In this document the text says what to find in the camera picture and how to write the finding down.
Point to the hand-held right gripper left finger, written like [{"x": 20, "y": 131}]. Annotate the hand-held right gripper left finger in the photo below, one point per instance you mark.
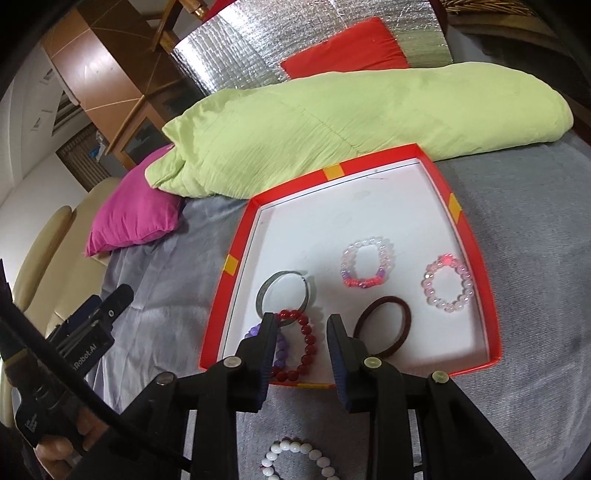
[{"x": 265, "y": 364}]

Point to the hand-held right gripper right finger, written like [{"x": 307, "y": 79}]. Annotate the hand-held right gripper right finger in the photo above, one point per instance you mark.
[{"x": 339, "y": 364}]

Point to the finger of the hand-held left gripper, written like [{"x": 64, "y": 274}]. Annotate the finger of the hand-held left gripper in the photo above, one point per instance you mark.
[
  {"x": 85, "y": 308},
  {"x": 115, "y": 300}
]

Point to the silver metal bangle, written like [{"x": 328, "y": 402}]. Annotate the silver metal bangle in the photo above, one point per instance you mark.
[{"x": 259, "y": 295}]

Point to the red box tray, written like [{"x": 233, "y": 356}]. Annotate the red box tray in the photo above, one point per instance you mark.
[{"x": 323, "y": 217}]

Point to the person's left hand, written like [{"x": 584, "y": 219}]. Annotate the person's left hand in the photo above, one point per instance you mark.
[{"x": 57, "y": 450}]

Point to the beige leather sofa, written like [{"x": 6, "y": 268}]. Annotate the beige leather sofa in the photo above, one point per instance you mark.
[{"x": 55, "y": 249}]

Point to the magenta pillow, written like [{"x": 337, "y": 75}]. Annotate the magenta pillow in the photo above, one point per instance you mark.
[{"x": 134, "y": 212}]

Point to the wooden cabinet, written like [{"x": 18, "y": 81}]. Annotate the wooden cabinet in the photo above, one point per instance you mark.
[{"x": 138, "y": 129}]

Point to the grey blanket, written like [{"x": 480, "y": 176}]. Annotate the grey blanket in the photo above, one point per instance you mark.
[{"x": 531, "y": 277}]

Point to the wooden table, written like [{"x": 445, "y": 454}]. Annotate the wooden table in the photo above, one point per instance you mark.
[{"x": 101, "y": 60}]

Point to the light green quilt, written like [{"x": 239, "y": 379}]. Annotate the light green quilt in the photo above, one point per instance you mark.
[{"x": 323, "y": 124}]

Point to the silver foil insulation box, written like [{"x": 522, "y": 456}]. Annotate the silver foil insulation box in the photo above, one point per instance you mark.
[{"x": 231, "y": 46}]

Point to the wooden stair railing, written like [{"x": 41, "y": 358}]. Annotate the wooden stair railing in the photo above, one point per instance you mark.
[{"x": 184, "y": 18}]

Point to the red cushion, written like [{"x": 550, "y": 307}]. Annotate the red cushion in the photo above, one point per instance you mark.
[{"x": 351, "y": 50}]

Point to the wicker basket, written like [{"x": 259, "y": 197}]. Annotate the wicker basket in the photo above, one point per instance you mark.
[{"x": 485, "y": 7}]

